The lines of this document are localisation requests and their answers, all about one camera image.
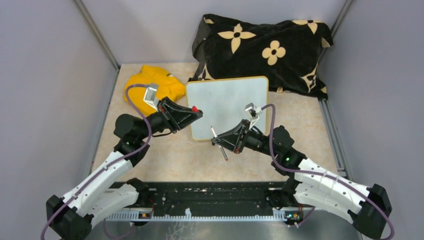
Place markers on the black floral pillow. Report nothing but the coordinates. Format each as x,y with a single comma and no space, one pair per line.
286,53

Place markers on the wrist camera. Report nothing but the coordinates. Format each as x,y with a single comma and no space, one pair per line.
253,111
150,94

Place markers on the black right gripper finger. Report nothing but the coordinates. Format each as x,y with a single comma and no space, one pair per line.
229,144
230,134

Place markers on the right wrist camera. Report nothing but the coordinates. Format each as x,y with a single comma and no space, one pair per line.
253,111

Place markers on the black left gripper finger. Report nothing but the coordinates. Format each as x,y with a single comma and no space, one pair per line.
173,109
184,119

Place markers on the yellow-framed whiteboard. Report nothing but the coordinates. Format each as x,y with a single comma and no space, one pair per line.
223,103

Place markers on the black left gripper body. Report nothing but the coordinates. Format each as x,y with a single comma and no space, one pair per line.
162,114

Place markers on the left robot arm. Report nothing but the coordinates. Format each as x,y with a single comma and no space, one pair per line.
74,215

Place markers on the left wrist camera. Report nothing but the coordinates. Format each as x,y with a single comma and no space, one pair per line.
150,94

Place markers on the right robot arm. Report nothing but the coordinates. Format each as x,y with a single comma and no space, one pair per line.
366,208

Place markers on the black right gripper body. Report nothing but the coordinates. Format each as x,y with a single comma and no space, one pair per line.
251,139

